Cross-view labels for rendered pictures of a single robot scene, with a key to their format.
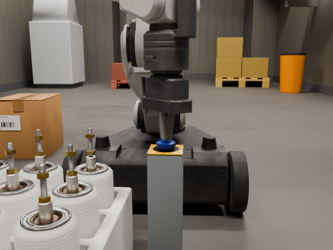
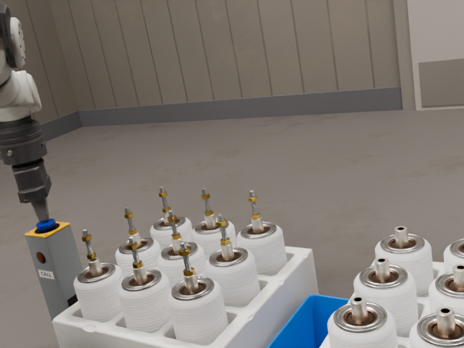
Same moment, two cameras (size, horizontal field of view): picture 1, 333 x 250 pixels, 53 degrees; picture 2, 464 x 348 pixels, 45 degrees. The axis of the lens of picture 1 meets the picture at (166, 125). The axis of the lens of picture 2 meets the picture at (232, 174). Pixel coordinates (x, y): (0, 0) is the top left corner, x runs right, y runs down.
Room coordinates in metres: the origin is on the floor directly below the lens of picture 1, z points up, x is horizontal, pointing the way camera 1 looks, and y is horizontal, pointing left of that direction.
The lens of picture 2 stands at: (1.43, 0.94, 0.72)
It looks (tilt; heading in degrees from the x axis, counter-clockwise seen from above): 17 degrees down; 211
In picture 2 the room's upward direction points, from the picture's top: 11 degrees counter-clockwise
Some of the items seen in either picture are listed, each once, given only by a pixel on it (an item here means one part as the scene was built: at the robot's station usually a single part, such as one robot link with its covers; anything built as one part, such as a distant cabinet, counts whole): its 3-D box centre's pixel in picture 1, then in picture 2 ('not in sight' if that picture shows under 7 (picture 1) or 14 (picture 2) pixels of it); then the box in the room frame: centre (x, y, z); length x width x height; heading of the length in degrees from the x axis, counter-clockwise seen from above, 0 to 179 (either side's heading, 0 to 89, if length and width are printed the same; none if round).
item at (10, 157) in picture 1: (11, 162); (174, 228); (0.60, 0.30, 0.30); 0.01 x 0.01 x 0.08
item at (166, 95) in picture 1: (167, 79); (27, 166); (0.66, 0.00, 0.46); 0.13 x 0.10 x 0.12; 39
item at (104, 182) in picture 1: (93, 206); (108, 313); (0.71, 0.17, 0.16); 0.10 x 0.10 x 0.18
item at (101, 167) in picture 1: (91, 168); (97, 273); (0.71, 0.17, 0.25); 0.08 x 0.08 x 0.01
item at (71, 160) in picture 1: (71, 163); (130, 224); (0.59, 0.18, 0.30); 0.01 x 0.01 x 0.08
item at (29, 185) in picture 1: (13, 187); (179, 250); (0.60, 0.30, 0.25); 0.08 x 0.08 x 0.01
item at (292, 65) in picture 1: (291, 72); not in sight; (4.97, -1.86, 0.29); 0.37 x 0.36 x 0.57; 178
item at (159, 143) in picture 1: (166, 146); (46, 226); (0.65, 0.00, 0.32); 0.04 x 0.04 x 0.02
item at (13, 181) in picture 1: (13, 181); (178, 245); (0.60, 0.30, 0.26); 0.02 x 0.02 x 0.03
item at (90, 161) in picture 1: (91, 163); (94, 267); (0.71, 0.17, 0.26); 0.02 x 0.02 x 0.03
